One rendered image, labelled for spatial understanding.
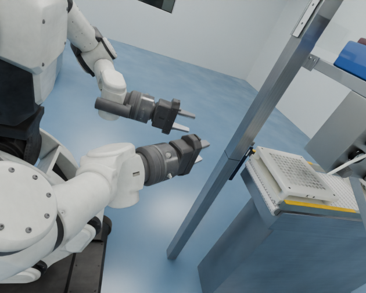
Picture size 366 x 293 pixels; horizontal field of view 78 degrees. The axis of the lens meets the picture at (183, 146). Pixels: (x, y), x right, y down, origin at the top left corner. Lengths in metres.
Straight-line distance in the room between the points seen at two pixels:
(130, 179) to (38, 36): 0.30
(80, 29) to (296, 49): 0.69
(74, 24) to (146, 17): 4.71
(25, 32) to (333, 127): 0.73
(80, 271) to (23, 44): 1.01
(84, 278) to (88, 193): 0.95
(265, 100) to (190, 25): 4.95
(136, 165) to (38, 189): 0.24
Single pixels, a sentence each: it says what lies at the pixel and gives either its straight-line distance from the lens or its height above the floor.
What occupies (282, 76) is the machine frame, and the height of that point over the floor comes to 1.24.
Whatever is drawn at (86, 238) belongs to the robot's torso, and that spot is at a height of 0.59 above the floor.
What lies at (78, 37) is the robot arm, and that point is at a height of 1.12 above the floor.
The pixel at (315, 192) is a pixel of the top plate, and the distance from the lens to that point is 0.94.
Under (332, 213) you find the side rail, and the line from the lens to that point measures 1.02.
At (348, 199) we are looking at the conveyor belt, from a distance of 1.26.
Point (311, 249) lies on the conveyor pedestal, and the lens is 1.35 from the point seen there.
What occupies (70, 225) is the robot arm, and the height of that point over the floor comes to 1.10.
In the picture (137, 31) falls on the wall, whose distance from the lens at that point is 5.56.
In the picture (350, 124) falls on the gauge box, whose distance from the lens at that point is 0.72.
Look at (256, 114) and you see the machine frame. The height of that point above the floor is 1.08.
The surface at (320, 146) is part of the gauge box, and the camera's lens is 0.75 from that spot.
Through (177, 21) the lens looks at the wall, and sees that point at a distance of 5.66.
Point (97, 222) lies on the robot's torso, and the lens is 0.87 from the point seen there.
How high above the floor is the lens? 1.35
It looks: 32 degrees down
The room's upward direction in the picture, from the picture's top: 24 degrees clockwise
